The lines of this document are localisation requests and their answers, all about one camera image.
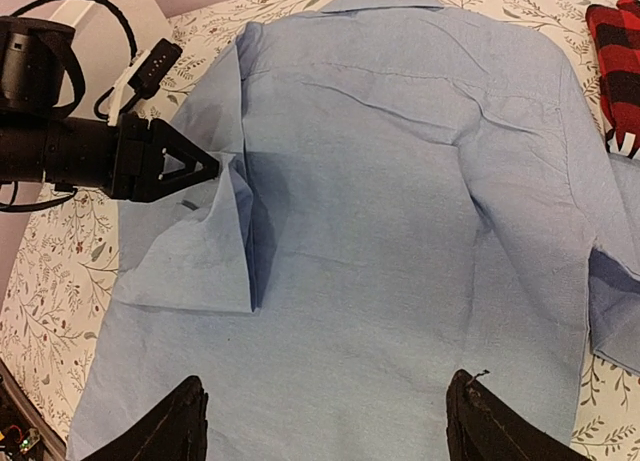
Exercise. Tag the aluminium front rail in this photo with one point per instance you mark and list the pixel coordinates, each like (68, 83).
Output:
(25, 435)

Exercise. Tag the floral patterned table cloth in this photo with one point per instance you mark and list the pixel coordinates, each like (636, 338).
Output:
(66, 264)

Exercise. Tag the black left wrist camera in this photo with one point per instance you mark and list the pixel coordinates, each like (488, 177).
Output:
(40, 73)

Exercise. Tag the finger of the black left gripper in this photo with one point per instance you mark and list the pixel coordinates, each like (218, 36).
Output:
(176, 163)

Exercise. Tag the white plastic bin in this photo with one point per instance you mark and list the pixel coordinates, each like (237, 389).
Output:
(101, 45)

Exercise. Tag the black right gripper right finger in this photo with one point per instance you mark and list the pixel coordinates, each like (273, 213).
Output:
(482, 427)

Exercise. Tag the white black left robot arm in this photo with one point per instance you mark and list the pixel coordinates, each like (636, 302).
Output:
(68, 154)

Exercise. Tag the light blue long sleeve shirt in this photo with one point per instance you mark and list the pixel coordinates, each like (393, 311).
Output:
(408, 189)

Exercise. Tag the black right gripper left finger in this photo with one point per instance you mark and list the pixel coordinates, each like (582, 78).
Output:
(175, 429)

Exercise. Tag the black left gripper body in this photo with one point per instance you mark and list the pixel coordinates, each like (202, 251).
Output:
(129, 180)

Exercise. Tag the red black plaid folded shirt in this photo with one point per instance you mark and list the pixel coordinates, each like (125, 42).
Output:
(615, 32)

